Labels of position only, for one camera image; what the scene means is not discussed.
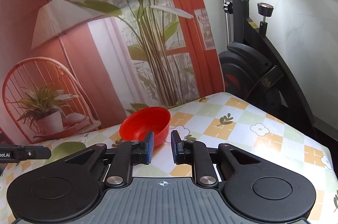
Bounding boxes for red bowl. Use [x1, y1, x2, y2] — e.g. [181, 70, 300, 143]
[119, 107, 171, 147]

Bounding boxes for large green square plate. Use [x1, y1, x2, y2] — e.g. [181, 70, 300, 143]
[46, 142, 86, 163]

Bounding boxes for floral checkered tablecloth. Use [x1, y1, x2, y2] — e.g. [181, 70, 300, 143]
[1, 92, 337, 223]

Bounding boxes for black exercise bike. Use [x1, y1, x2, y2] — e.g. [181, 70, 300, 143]
[218, 0, 337, 148]

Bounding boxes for printed room backdrop cloth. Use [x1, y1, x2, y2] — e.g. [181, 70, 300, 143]
[1, 0, 224, 144]

